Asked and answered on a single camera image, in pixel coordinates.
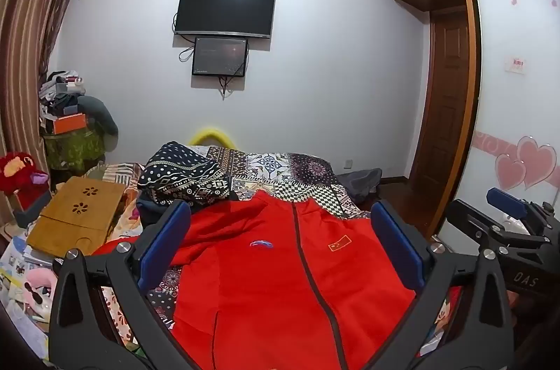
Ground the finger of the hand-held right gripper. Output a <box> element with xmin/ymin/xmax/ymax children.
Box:
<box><xmin>445</xmin><ymin>199</ymin><xmax>547</xmax><ymax>254</ymax></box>
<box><xmin>488</xmin><ymin>187</ymin><xmax>560</xmax><ymax>239</ymax></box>

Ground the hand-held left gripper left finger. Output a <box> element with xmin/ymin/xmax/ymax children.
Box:
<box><xmin>49</xmin><ymin>199</ymin><xmax>206</xmax><ymax>370</ymax></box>

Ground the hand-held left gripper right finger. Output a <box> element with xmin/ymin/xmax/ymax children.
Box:
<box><xmin>371</xmin><ymin>201</ymin><xmax>515</xmax><ymax>370</ymax></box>

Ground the red zip jacket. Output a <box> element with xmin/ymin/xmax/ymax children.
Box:
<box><xmin>94</xmin><ymin>190</ymin><xmax>464</xmax><ymax>370</ymax></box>

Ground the navy dotted patterned cloth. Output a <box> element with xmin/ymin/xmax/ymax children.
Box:
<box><xmin>138</xmin><ymin>141</ymin><xmax>232</xmax><ymax>207</ymax></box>

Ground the grey blue backpack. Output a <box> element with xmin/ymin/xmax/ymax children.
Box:
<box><xmin>337</xmin><ymin>168</ymin><xmax>383</xmax><ymax>205</ymax></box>

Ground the wooden lap desk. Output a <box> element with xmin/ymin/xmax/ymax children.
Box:
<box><xmin>26</xmin><ymin>176</ymin><xmax>127</xmax><ymax>257</ymax></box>

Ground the brown wooden door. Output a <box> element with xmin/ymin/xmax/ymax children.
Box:
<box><xmin>409</xmin><ymin>5</ymin><xmax>471</xmax><ymax>222</ymax></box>

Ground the yellow foam tube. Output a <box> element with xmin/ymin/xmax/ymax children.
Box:
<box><xmin>189</xmin><ymin>127</ymin><xmax>237</xmax><ymax>147</ymax></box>

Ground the green patterned cloth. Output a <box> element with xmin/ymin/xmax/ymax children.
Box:
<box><xmin>44</xmin><ymin>129</ymin><xmax>106</xmax><ymax>172</ymax></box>

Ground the pink plush toy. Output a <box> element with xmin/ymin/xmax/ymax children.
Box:
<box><xmin>24</xmin><ymin>267</ymin><xmax>55</xmax><ymax>305</ymax></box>

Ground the patchwork patterned bedsheet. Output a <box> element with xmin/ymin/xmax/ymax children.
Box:
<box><xmin>144</xmin><ymin>143</ymin><xmax>372</xmax><ymax>309</ymax></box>

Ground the grey plush cushion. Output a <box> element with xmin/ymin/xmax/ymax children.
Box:
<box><xmin>76</xmin><ymin>94</ymin><xmax>120</xmax><ymax>152</ymax></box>

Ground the pile of printed papers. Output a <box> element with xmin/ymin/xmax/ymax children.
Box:
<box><xmin>0</xmin><ymin>236</ymin><xmax>53</xmax><ymax>353</ymax></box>

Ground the orange box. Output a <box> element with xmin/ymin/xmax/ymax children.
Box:
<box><xmin>51</xmin><ymin>113</ymin><xmax>86</xmax><ymax>134</ymax></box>

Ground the red plush toy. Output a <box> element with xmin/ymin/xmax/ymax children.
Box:
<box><xmin>0</xmin><ymin>152</ymin><xmax>49</xmax><ymax>204</ymax></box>

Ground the pile of household clutter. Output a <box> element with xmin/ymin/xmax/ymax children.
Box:
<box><xmin>38</xmin><ymin>69</ymin><xmax>88</xmax><ymax>121</ymax></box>

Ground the small black monitor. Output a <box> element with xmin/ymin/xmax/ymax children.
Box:
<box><xmin>191</xmin><ymin>36</ymin><xmax>249</xmax><ymax>77</ymax></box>

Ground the brown striped curtain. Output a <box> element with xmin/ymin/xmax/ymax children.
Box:
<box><xmin>0</xmin><ymin>0</ymin><xmax>95</xmax><ymax>178</ymax></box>

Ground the black wall television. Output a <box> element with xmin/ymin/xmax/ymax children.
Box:
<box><xmin>174</xmin><ymin>0</ymin><xmax>276</xmax><ymax>39</ymax></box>

